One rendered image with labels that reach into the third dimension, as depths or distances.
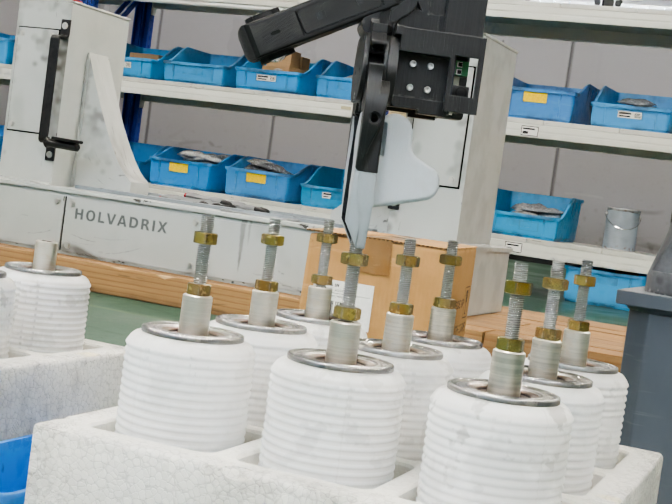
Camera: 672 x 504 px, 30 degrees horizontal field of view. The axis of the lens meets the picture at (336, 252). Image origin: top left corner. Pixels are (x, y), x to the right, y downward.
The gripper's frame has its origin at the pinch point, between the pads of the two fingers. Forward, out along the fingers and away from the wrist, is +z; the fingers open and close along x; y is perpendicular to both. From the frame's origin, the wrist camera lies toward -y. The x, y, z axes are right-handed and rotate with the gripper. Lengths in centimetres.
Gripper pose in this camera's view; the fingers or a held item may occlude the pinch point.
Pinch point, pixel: (349, 226)
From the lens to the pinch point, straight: 87.4
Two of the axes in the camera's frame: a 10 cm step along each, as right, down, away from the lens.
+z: -1.3, 9.9, 0.5
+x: -0.7, -0.6, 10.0
